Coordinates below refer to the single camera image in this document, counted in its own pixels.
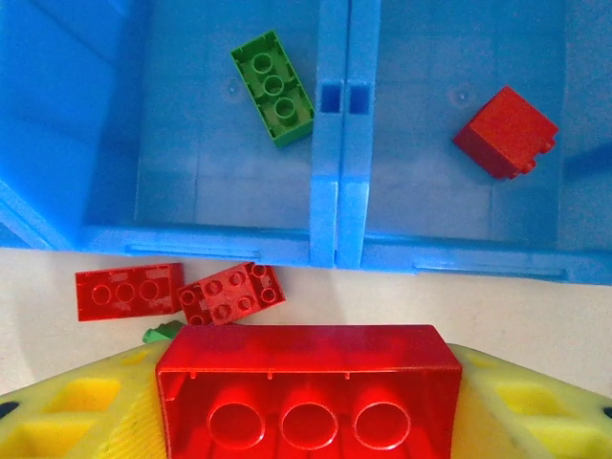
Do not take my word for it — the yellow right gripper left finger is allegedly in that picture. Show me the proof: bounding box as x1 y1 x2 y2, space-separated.
0 329 173 459

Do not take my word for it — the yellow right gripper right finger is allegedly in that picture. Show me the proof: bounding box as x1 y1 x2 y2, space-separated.
442 341 612 459

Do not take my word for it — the green small lego brick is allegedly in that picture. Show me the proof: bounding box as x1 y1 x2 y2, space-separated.
142 322 186 346

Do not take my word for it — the red long lego brick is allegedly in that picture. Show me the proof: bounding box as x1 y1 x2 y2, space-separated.
75 262 186 322
155 324 464 459

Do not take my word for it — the red square lego brick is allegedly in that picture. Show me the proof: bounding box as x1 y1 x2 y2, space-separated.
452 85 559 181

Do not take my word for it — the green long lego brick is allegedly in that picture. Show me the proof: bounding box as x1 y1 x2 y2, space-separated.
229 30 316 149

